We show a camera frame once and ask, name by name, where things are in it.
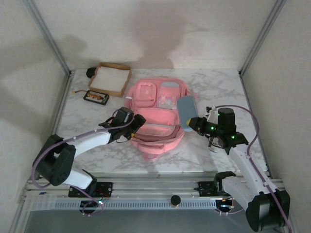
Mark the grey-blue pencil case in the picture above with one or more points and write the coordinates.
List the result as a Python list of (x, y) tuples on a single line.
[(187, 109)]

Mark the pink student backpack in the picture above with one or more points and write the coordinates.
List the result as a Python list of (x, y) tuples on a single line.
[(155, 126)]

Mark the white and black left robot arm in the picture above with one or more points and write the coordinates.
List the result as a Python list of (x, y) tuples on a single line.
[(90, 143)]

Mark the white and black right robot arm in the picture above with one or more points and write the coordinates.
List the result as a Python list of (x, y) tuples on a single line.
[(245, 174)]

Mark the black battery pack with lead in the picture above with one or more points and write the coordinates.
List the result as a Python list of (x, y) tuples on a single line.
[(96, 97)]

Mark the cardboard tray with white foam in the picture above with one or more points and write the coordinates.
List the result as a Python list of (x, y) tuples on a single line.
[(109, 78)]

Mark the black round object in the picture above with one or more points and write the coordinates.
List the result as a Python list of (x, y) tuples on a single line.
[(90, 72)]

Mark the black controller board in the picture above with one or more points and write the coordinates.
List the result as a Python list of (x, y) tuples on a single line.
[(91, 206), (226, 205)]

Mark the black knob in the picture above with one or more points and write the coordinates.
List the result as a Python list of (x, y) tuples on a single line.
[(175, 200)]

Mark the small blue tape tag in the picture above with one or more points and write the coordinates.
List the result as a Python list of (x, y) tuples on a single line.
[(42, 193)]

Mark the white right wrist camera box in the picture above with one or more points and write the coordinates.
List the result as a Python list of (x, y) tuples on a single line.
[(212, 112)]

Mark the aluminium rail frame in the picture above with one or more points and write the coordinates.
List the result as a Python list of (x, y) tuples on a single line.
[(155, 187)]

